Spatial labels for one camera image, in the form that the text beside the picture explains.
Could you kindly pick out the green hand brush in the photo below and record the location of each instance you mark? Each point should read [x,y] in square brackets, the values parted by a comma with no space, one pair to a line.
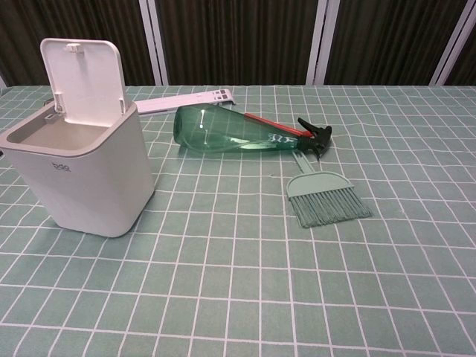
[323,197]

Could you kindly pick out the white flat strip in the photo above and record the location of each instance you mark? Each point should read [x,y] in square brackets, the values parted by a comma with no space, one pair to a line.
[175,101]

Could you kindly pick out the white frame post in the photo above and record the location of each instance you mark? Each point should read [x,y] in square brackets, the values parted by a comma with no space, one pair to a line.
[455,44]
[320,41]
[154,41]

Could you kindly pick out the red plastic stick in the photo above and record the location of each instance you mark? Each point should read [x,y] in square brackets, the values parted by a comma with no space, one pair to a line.
[275,122]

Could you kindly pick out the white plastic bin lid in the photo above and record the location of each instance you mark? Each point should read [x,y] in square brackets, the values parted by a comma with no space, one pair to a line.
[83,82]

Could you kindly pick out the green checked tablecloth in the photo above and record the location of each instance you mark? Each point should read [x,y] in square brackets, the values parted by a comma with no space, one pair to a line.
[238,282]

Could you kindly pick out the white square box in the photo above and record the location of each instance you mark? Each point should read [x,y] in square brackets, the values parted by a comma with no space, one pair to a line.
[82,178]

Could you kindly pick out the green transparent spray bottle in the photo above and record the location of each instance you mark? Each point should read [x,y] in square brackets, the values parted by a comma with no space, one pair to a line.
[223,132]

